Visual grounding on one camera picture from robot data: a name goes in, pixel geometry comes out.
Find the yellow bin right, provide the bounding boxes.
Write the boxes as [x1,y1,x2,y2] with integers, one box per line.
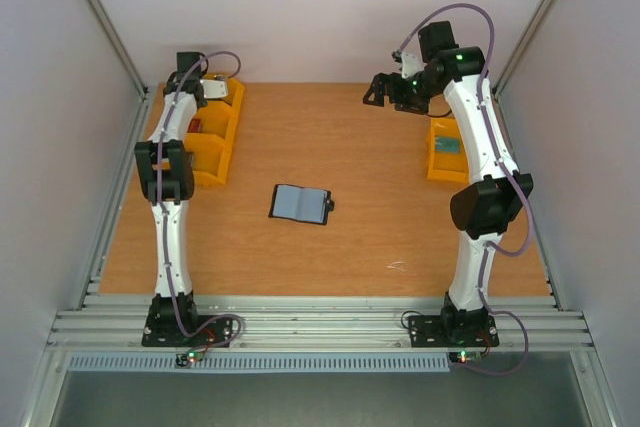
[426,118,469,184]

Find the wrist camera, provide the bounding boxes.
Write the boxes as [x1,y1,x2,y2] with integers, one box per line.
[200,77,230,101]
[392,50,424,80]

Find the yellow bin far left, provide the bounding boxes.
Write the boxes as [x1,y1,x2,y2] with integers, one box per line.
[207,78,245,113]

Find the red card in bin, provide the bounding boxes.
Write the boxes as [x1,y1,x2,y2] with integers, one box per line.
[188,119,202,133]

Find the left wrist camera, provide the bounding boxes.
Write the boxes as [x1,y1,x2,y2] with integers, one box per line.
[200,77,230,101]

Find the right aluminium corner post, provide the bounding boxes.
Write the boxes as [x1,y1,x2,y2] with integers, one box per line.
[491,0,589,101]

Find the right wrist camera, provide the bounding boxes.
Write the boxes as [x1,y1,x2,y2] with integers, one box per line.
[392,50,424,80]

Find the aluminium corner post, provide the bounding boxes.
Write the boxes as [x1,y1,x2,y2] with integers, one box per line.
[491,0,589,101]
[85,0,148,99]

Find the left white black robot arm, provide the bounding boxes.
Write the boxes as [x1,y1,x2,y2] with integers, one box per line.
[134,51,237,347]

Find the yellow bin near left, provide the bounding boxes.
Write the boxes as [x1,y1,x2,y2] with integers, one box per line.
[185,133,232,188]

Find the grey slotted cable duct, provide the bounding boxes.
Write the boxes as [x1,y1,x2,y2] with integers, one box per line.
[67,352,450,374]

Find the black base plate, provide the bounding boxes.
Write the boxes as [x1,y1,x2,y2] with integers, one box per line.
[141,316,232,348]
[400,311,500,349]

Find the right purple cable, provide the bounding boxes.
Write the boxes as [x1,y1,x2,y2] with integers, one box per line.
[397,1,533,377]

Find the green card in right bin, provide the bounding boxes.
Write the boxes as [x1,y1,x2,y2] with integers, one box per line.
[434,136,461,155]

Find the left small circuit board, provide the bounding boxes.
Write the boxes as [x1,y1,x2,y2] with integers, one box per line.
[175,351,206,368]

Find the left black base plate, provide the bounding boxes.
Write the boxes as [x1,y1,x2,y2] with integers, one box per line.
[141,316,232,348]

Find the yellow bin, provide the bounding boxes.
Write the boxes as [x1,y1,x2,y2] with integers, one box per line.
[426,118,469,184]
[187,105,240,145]
[185,133,232,188]
[207,78,245,113]

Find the small circuit board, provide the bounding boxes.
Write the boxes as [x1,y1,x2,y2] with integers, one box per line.
[449,350,485,364]
[175,351,206,368]

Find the aluminium rail frame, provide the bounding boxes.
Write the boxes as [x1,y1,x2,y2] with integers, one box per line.
[46,294,594,352]

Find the black card holder wallet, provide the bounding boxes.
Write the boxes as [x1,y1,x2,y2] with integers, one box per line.
[268,184,335,225]

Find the yellow bin middle left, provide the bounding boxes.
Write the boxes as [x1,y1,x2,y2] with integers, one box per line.
[187,105,240,145]

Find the right small circuit board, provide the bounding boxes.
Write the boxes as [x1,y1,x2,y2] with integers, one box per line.
[449,350,485,364]

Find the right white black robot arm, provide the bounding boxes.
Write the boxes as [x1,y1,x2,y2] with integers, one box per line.
[363,21,534,348]

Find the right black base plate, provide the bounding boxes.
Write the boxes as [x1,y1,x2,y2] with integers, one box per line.
[400,311,500,349]

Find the left aluminium corner post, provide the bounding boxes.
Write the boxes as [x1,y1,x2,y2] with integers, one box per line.
[85,0,148,99]

